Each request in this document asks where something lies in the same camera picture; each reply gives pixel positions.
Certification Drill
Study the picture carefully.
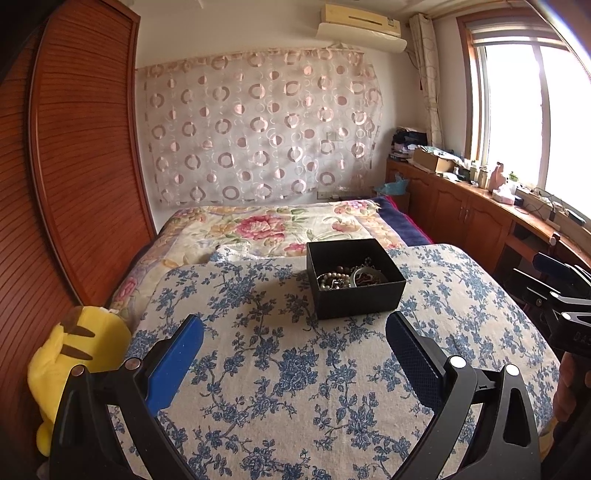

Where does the dark metal bangle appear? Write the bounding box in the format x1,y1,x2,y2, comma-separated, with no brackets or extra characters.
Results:
351,266,388,288

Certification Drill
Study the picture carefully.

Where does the pink circle sheer curtain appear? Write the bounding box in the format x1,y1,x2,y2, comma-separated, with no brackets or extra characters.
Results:
136,47,383,207

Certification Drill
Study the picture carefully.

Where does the beige patterned window curtain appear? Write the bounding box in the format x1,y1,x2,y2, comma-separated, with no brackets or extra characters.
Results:
409,13,444,148

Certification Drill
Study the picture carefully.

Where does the cardboard box on cabinet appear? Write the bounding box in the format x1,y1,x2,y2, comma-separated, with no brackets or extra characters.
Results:
413,146,456,173

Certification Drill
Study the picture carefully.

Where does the navy blue bed sheet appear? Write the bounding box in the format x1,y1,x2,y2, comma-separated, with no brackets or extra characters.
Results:
373,196,432,247

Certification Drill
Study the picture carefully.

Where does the pink figurine on sill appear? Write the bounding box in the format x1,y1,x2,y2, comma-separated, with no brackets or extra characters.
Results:
488,162,506,193

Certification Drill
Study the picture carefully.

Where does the black square jewelry box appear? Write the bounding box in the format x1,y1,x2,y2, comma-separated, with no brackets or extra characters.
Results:
307,238,406,320

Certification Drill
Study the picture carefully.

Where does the blue plastic bag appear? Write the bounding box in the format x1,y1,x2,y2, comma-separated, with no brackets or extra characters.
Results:
376,173,409,196

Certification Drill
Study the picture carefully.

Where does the yellow plush toy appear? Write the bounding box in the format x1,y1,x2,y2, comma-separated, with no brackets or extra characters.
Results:
27,306,131,457

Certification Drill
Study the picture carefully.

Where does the blue floral white blanket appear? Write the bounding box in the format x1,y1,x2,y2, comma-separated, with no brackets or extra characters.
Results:
128,245,559,479

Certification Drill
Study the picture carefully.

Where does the pink floral quilt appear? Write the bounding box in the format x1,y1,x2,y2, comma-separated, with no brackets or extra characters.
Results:
110,200,409,326

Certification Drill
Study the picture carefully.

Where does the wooden side cabinet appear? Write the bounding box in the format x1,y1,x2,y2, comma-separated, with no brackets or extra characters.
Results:
386,160,590,277

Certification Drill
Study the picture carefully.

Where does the white wall air conditioner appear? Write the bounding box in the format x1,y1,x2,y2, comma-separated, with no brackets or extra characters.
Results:
317,4,407,54

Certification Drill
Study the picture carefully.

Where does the window with wooden frame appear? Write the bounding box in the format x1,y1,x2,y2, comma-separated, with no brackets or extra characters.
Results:
457,8,590,216

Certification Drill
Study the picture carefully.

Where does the person's right hand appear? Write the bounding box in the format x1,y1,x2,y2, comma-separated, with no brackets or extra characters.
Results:
553,352,590,422

